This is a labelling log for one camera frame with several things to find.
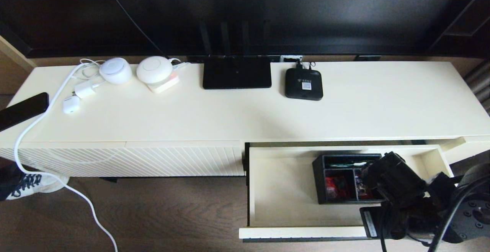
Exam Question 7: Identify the black organizer box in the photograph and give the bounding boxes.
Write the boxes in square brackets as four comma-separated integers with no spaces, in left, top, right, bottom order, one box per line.
[312,153,385,205]

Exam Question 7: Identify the cream fluted drawer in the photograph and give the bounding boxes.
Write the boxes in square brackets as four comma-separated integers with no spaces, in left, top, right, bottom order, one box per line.
[239,142,456,241]

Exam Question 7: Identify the white ribbed cabinet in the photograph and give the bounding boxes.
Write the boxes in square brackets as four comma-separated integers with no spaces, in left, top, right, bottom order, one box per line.
[0,61,490,178]

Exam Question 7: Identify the dark red-blue packet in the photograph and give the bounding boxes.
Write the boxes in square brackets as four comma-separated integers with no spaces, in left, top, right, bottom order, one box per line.
[354,170,374,200]

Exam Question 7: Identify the red packet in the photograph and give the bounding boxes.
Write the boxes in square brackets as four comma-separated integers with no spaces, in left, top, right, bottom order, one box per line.
[325,175,348,200]

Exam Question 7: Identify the black set-top box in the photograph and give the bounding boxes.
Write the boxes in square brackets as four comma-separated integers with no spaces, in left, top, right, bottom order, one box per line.
[284,67,324,101]

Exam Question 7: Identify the black side shelf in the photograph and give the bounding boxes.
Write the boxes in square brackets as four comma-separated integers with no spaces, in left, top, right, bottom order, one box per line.
[427,0,490,59]

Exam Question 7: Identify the black router with antennas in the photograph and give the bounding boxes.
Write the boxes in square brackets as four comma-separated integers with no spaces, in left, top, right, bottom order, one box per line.
[198,20,273,90]

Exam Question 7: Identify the black television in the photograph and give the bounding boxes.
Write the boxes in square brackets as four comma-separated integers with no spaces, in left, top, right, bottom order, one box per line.
[0,0,481,58]

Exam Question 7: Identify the cream fluted cabinet front panel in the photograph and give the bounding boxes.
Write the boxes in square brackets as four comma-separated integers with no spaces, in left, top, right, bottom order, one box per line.
[126,140,245,177]
[0,142,127,177]

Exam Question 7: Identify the white pink square base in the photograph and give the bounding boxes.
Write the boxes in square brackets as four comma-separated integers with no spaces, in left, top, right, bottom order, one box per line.
[147,72,181,94]

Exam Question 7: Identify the white round dome device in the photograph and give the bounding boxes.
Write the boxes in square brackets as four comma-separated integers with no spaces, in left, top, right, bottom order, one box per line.
[136,56,174,85]

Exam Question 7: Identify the small white round speaker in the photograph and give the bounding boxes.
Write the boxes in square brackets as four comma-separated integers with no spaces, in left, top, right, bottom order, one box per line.
[99,57,133,85]

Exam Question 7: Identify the white charger adapter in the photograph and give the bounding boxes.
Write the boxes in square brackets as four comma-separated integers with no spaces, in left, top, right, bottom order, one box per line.
[74,81,97,100]

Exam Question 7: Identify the small white charger cube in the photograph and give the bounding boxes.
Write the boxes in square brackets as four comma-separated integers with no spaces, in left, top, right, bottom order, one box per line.
[62,95,81,115]

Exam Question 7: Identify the white sneaker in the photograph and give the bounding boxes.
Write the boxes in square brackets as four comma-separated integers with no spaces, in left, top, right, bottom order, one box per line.
[8,173,69,200]

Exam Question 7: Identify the black smartphone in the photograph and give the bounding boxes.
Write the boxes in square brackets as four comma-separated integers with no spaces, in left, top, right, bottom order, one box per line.
[0,92,50,132]

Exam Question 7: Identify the dark trouser leg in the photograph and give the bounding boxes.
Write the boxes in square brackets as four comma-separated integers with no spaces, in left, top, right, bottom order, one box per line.
[0,164,23,201]

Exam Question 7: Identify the white cable with connector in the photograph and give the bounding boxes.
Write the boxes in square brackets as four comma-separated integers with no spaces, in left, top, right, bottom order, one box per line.
[170,57,191,71]

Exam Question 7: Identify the thin white charging cable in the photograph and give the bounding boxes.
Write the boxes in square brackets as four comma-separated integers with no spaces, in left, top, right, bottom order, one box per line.
[71,58,108,96]

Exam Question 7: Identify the thick white power cable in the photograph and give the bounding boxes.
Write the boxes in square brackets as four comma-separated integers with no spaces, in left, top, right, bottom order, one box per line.
[14,62,118,252]

